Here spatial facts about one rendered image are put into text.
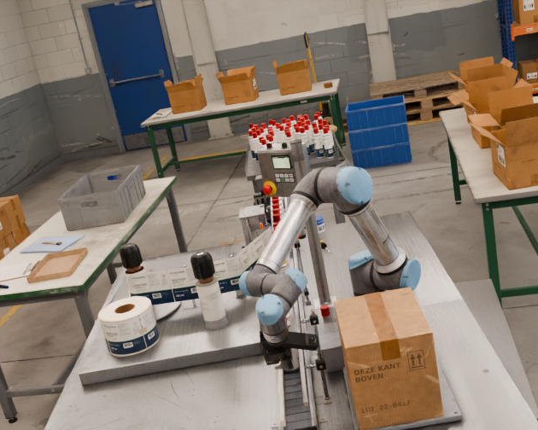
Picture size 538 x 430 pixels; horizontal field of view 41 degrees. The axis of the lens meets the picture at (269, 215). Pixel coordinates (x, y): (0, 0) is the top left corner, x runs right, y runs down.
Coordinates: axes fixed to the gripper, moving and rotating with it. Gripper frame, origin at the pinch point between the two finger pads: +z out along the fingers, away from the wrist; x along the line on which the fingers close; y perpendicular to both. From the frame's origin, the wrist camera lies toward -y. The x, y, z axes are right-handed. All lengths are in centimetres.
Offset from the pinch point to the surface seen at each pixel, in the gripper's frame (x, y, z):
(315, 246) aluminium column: -59, -14, 17
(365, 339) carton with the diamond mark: 12.6, -22.4, -28.6
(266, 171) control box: -80, -1, -6
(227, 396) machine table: 0.3, 23.4, 11.9
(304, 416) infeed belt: 20.4, -1.7, -5.4
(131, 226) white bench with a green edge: -184, 95, 122
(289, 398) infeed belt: 10.8, 2.5, 0.1
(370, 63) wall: -679, -135, 423
